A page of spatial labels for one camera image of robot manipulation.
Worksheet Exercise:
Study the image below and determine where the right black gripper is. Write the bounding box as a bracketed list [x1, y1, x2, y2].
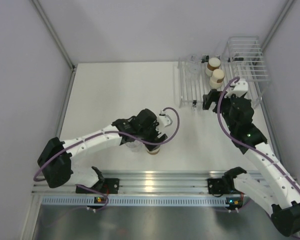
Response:
[203, 89, 240, 132]

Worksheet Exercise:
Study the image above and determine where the steel cup brown band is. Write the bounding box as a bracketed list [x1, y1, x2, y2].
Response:
[146, 146, 160, 156]
[209, 69, 225, 89]
[205, 57, 221, 77]

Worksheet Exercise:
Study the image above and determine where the clear plastic cup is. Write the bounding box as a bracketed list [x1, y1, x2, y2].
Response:
[125, 141, 143, 153]
[186, 53, 200, 64]
[185, 62, 201, 82]

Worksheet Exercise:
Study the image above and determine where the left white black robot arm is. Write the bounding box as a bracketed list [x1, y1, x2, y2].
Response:
[37, 108, 173, 194]

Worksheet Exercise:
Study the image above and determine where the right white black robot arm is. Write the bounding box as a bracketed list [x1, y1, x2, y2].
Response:
[202, 89, 300, 237]

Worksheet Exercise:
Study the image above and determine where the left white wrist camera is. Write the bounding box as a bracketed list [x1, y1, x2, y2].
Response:
[157, 109, 173, 128]

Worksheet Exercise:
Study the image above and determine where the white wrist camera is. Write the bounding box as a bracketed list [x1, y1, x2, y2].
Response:
[225, 78, 249, 98]
[157, 109, 173, 128]

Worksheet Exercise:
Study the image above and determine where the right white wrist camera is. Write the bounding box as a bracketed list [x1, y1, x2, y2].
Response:
[225, 78, 249, 98]

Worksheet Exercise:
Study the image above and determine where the aluminium mounting rail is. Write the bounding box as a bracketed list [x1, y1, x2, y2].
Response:
[33, 170, 300, 196]

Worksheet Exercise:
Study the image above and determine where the white wire dish rack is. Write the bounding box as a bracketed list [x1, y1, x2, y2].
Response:
[177, 36, 271, 108]

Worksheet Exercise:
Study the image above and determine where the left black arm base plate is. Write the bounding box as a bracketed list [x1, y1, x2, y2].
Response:
[89, 178, 120, 195]

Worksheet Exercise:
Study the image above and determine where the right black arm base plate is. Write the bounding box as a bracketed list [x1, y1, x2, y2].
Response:
[207, 178, 227, 197]

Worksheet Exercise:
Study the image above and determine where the grey slotted cable duct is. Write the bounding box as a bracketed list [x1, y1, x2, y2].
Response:
[41, 195, 242, 207]

